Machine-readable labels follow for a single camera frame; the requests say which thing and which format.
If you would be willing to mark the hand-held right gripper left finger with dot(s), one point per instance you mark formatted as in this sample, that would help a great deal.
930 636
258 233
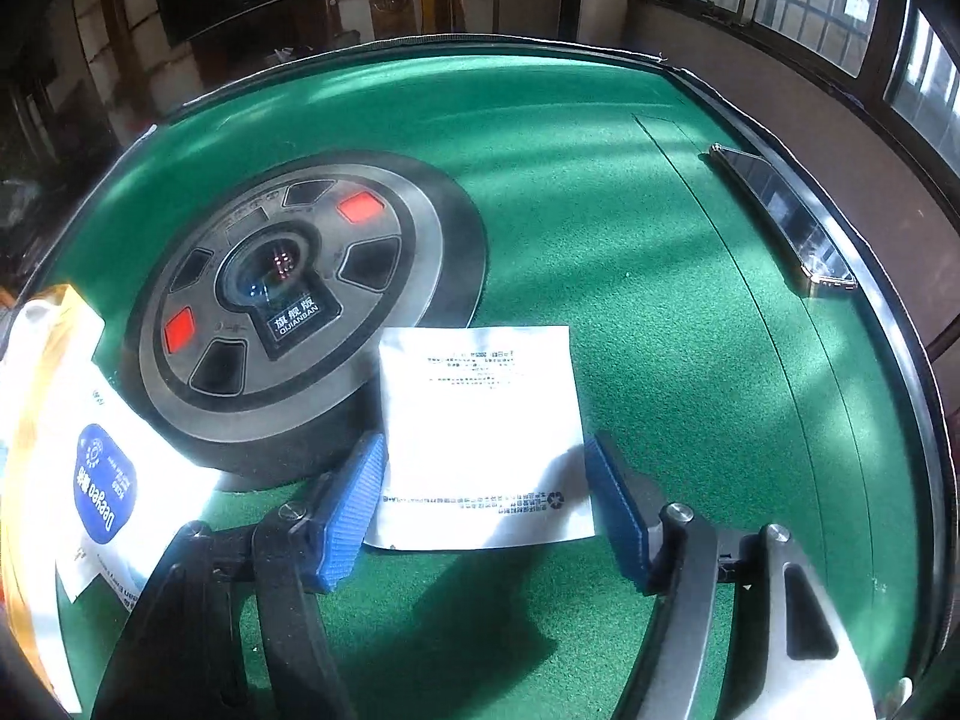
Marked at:
352 517

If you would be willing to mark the round table control panel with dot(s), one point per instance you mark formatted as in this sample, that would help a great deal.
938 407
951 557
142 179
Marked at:
300 277

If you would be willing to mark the plain white packet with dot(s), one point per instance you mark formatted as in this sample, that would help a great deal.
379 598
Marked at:
480 427

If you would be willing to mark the yellow cardboard box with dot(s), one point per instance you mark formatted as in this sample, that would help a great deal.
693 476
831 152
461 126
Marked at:
22 615

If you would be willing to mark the white wipe packet heart label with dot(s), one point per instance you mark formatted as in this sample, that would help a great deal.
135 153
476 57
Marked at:
101 480

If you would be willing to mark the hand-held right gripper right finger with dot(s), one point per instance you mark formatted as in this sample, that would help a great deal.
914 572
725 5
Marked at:
615 510

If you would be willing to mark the smartphone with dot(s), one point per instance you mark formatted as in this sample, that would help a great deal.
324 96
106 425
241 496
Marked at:
787 217

